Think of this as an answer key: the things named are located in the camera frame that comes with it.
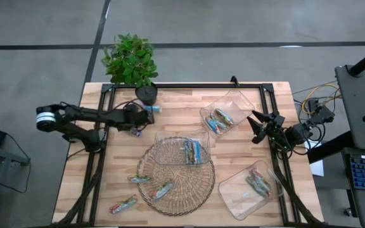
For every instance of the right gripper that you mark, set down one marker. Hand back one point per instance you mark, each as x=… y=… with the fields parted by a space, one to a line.
x=276 y=130

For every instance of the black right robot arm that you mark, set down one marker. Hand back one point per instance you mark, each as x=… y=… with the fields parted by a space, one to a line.
x=306 y=128

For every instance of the white paper sheet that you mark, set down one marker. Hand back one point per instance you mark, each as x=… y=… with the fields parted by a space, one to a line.
x=318 y=168

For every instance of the green blue granola bar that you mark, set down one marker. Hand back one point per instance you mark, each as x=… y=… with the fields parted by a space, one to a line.
x=154 y=109
x=219 y=122
x=224 y=116
x=139 y=179
x=212 y=125

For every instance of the blue white granola bar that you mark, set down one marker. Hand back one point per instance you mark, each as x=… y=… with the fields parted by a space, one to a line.
x=189 y=152
x=136 y=133
x=197 y=152

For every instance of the green plant in black pot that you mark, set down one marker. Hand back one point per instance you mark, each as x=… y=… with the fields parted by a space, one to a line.
x=130 y=60

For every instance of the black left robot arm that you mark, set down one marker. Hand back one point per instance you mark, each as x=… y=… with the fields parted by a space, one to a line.
x=84 y=115

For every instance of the grey metal cart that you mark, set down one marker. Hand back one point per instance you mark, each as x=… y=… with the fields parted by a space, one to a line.
x=360 y=104

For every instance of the black diagonal beam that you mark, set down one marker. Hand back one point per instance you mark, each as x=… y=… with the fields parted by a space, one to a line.
x=331 y=147

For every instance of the black table clamp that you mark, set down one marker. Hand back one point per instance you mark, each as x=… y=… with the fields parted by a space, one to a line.
x=234 y=81

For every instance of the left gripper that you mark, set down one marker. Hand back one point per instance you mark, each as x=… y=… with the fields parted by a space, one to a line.
x=136 y=120

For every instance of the clear plastic bin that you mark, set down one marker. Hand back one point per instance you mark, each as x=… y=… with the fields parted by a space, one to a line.
x=233 y=202
x=236 y=101
x=166 y=152

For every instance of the round woven placemat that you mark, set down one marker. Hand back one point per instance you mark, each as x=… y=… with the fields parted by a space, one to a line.
x=176 y=190

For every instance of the black aluminium table frame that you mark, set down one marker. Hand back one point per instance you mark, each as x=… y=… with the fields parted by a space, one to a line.
x=185 y=85

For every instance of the black caster wheel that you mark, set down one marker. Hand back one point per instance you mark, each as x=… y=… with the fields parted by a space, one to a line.
x=348 y=212

